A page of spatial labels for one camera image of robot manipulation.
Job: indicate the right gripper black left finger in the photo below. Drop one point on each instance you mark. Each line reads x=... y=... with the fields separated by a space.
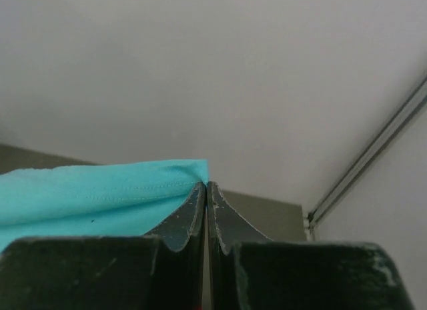
x=176 y=277

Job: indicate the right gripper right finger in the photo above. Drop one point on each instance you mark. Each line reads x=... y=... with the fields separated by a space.
x=227 y=231

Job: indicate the bright cyan t shirt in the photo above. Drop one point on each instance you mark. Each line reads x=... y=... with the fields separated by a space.
x=116 y=200

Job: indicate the right aluminium frame post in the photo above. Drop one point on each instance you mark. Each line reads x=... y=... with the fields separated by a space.
x=408 y=109

